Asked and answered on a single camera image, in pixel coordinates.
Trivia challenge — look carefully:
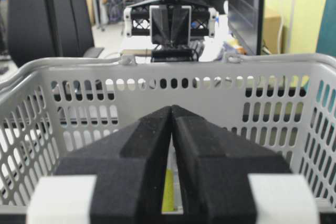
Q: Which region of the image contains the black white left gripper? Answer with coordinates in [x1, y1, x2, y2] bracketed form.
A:
[124, 0, 217, 62]

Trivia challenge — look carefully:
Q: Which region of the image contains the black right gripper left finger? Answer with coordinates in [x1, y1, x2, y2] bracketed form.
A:
[26, 106, 172, 223]

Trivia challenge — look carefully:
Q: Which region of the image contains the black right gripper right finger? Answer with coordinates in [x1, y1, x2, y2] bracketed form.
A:
[172, 105, 320, 223]

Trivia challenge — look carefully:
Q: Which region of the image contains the yellow cloth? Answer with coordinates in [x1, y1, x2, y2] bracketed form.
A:
[162, 169, 174, 212]

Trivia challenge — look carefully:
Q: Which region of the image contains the grey plastic shopping basket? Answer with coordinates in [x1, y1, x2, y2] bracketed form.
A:
[1, 54, 335, 206]

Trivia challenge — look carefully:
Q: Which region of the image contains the black computer monitor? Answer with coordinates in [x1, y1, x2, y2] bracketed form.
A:
[228, 0, 264, 55]

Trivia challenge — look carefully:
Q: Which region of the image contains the cardboard box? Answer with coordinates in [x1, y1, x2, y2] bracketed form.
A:
[262, 7, 283, 54]

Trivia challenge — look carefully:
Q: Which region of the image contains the black office chair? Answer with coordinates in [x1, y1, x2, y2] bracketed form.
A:
[7, 0, 103, 68]

